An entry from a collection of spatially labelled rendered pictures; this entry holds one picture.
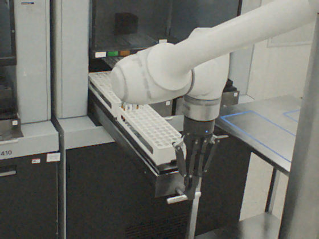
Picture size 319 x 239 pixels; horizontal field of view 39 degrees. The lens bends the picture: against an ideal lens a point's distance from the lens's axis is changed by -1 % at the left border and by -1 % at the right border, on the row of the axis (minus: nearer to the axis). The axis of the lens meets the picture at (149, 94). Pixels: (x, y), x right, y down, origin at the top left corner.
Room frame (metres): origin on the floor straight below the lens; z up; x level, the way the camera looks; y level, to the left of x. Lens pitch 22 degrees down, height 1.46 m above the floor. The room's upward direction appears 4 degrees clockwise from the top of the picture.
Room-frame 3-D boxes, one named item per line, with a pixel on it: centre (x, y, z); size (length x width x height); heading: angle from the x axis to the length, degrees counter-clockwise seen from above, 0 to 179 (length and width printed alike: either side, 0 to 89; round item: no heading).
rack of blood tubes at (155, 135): (1.23, -0.01, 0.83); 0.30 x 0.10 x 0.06; 27
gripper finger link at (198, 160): (1.01, -0.14, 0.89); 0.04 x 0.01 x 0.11; 27
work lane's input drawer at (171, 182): (1.35, 0.05, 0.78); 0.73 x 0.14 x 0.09; 27
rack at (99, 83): (1.51, 0.13, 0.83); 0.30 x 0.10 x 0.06; 27
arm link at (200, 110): (1.01, -0.13, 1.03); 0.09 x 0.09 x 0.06
